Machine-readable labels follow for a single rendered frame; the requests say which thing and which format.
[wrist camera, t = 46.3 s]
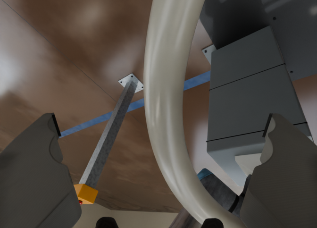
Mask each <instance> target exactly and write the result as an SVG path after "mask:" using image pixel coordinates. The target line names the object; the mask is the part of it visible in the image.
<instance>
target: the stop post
mask: <svg viewBox="0 0 317 228"><path fill-rule="evenodd" d="M118 82H119V83H120V84H121V85H122V86H123V87H124V89H123V91H122V93H121V96H120V98H119V100H118V102H117V104H116V106H115V108H114V110H113V112H112V114H111V117H110V119H109V121H108V123H107V125H106V127H105V129H104V131H103V133H102V136H101V138H100V140H99V142H98V144H97V146H96V148H95V150H94V152H93V155H92V157H91V159H90V161H89V163H88V165H87V167H86V169H85V171H84V173H83V176H82V178H81V180H80V182H79V184H75V185H74V187H75V191H76V194H77V197H78V200H79V201H81V202H83V204H93V203H94V201H95V198H96V196H97V193H98V190H96V189H95V187H96V185H97V182H98V180H99V178H100V175H101V173H102V170H103V168H104V165H105V163H106V161H107V158H108V155H109V153H110V151H111V148H112V146H113V143H114V141H115V139H116V136H117V134H118V132H119V129H120V127H121V124H122V122H123V120H124V117H125V115H126V112H127V110H128V107H129V105H130V103H131V100H132V98H133V95H134V93H136V92H138V91H140V90H142V89H143V83H142V82H141V81H140V80H139V79H138V78H137V77H136V76H135V75H134V74H133V73H131V74H129V75H127V76H125V77H124V78H122V79H120V80H118Z"/></svg>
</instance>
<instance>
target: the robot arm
mask: <svg viewBox="0 0 317 228"><path fill-rule="evenodd" d="M60 136H61V133H60V130H59V127H58V124H57V121H56V118H55V114H54V113H45V114H43V115H42V116H41V117H39V118H38V119H37V120H36V121H35V122H33V123H32V124H31V125H30V126H29V127H28V128H27V129H25V130H24V131H23V132H22V133H21V134H19V135H18V136H17V137H16V138H15V139H14V140H13V141H12V142H11V143H10V144H9V145H8V146H7V147H6V148H5V149H4V150H3V151H2V152H1V154H0V228H73V227H74V225H75V224H76V223H77V221H78V220H79V219H80V217H81V214H82V209H81V206H80V203H79V200H78V197H77V194H76V191H75V187H74V184H73V181H72V179H71V176H70V173H69V170H68V167H67V166H66V165H65V164H62V163H61V162H62V161H63V155H62V152H61V149H60V146H59V143H58V139H59V137H60ZM262 137H264V138H265V141H266V142H265V145H264V148H263V151H262V154H261V157H260V161H261V163H262V164H261V165H258V166H256V167H255V168H254V170H253V173H252V175H251V174H249V175H248V176H247V178H246V181H245V185H244V188H243V191H242V193H241V194H240V195H239V196H238V195H237V194H236V193H235V192H234V191H233V190H231V189H230V188H229V187H228V186H227V185H226V184H225V183H223V182H222V181H221V180H220V179H219V178H218V177H217V176H215V175H214V173H212V172H211V171H209V170H208V169H206V168H204V169H202V170H201V171H200V172H199V173H198V174H197V176H198V178H199V180H200V181H201V183H202V184H203V186H204V187H205V189H206V190H207V191H208V193H209V194H210V195H211V196H212V197H213V198H214V199H215V200H216V201H217V202H218V203H219V204H220V205H221V206H222V207H224V208H225V209H226V210H228V211H229V212H231V213H232V214H233V215H235V216H237V217H238V218H240V219H241V220H242V222H243V223H244V225H245V226H246V227H247V228H317V146H316V145H315V144H314V143H313V142H312V141H311V140H310V139H309V138H308V137H307V136H306V135H304V134H303V133H302V132H301V131H300V130H299V129H298V128H296V127H295V126H294V125H293V124H292V123H290V122H289V121H288V120H287V119H286V118H284V117H283V116H282V115H280V114H278V113H270V114H269V117H268V120H267V123H266V127H265V130H264V133H263V136H262ZM95 228H119V227H118V225H117V223H116V221H115V219H114V218H112V217H102V218H100V219H99V220H98V221H97V223H96V227H95ZM169 228H224V225H223V223H222V221H221V220H219V219H217V218H208V219H205V220H204V222H203V224H200V223H199V222H198V221H197V220H196V219H195V218H194V217H193V216H192V215H191V214H190V213H189V212H188V211H187V210H186V209H185V208H184V207H183V208H182V209H181V210H180V212H179V213H178V215H177V216H176V218H175V219H174V221H173V222H172V223H171V225H170V226H169Z"/></svg>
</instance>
